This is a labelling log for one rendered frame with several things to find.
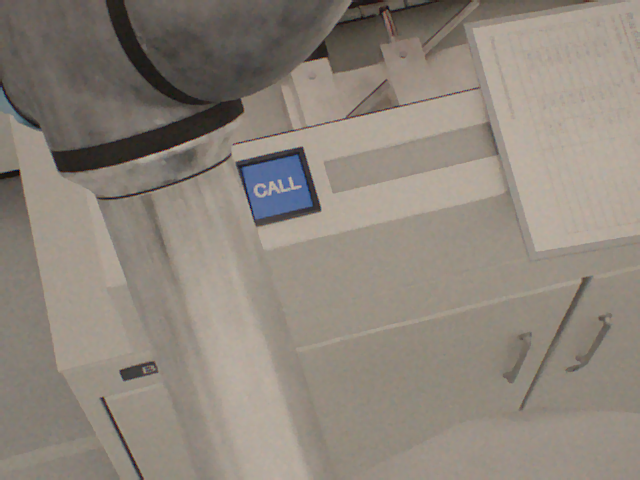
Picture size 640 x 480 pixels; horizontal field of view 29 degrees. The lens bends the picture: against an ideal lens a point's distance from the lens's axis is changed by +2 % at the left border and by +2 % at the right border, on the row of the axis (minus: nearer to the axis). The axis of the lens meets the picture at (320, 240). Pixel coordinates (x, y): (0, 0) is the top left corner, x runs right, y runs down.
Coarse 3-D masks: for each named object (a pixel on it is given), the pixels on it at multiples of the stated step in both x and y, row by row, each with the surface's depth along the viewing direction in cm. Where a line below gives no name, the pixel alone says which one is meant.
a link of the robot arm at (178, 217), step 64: (0, 0) 69; (64, 0) 66; (0, 64) 70; (64, 64) 67; (128, 64) 65; (64, 128) 69; (128, 128) 68; (192, 128) 69; (128, 192) 71; (192, 192) 71; (128, 256) 73; (192, 256) 72; (256, 256) 75; (192, 320) 73; (256, 320) 74; (192, 384) 74; (256, 384) 75; (192, 448) 77; (256, 448) 75; (320, 448) 78
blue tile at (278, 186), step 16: (288, 160) 95; (256, 176) 94; (272, 176) 94; (288, 176) 94; (304, 176) 94; (256, 192) 94; (272, 192) 94; (288, 192) 94; (304, 192) 94; (256, 208) 93; (272, 208) 93; (288, 208) 93
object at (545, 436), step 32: (512, 416) 101; (544, 416) 101; (576, 416) 101; (608, 416) 101; (416, 448) 100; (448, 448) 100; (480, 448) 100; (512, 448) 100; (544, 448) 100; (576, 448) 100; (608, 448) 100
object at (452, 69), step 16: (448, 48) 109; (464, 48) 109; (432, 64) 108; (448, 64) 108; (464, 64) 108; (336, 80) 108; (352, 80) 108; (368, 80) 108; (448, 80) 108; (464, 80) 108; (288, 96) 107; (352, 96) 107; (384, 96) 107; (288, 112) 106; (368, 112) 106; (288, 128) 109
